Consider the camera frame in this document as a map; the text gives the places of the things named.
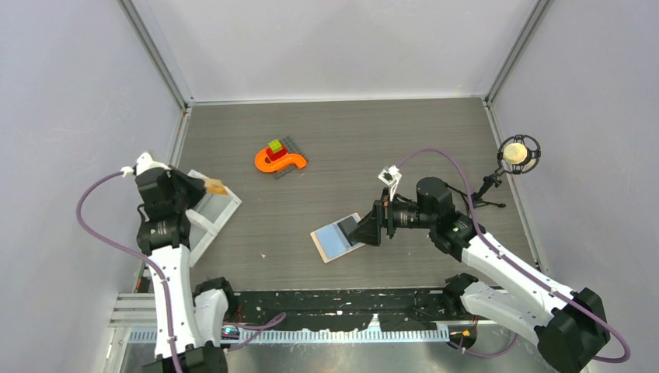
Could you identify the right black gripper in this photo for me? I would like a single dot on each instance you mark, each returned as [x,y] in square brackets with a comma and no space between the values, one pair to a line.
[369,230]

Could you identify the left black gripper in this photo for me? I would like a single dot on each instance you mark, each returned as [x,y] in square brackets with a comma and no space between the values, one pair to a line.
[195,185]

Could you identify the dark grey credit card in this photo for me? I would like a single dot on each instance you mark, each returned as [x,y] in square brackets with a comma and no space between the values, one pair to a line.
[346,226]

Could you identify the tan card holder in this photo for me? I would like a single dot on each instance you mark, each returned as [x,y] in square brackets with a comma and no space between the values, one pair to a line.
[329,242]

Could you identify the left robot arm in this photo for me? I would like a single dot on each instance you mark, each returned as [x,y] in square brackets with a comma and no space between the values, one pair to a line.
[180,216]

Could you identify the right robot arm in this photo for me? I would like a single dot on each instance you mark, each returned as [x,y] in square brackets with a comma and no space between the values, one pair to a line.
[564,324]

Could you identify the white divided tray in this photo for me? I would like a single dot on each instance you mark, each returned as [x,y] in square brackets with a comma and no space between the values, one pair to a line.
[208,218]

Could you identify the orange curved toy track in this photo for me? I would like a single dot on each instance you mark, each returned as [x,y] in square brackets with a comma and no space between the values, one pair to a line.
[291,159]

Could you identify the grey studded baseplate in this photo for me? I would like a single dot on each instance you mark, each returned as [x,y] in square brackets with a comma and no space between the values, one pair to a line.
[292,148]

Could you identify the red toy block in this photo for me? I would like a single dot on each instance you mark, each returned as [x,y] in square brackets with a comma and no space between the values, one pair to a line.
[273,157]

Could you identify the green toy block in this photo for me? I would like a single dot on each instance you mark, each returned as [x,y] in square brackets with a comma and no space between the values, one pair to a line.
[275,146]

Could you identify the microphone on tripod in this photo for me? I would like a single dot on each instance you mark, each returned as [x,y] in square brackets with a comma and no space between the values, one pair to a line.
[517,155]

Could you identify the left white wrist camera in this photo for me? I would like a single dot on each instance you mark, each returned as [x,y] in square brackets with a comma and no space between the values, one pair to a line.
[144,163]

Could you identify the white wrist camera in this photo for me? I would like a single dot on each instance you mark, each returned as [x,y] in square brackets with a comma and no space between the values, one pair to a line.
[391,177]
[144,163]

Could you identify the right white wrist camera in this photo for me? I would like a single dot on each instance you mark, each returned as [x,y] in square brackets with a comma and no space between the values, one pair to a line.
[391,177]

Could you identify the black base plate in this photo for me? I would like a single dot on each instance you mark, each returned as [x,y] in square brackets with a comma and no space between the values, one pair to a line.
[397,309]

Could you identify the white slotted cable duct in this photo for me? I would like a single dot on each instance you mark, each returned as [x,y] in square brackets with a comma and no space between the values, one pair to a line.
[373,334]

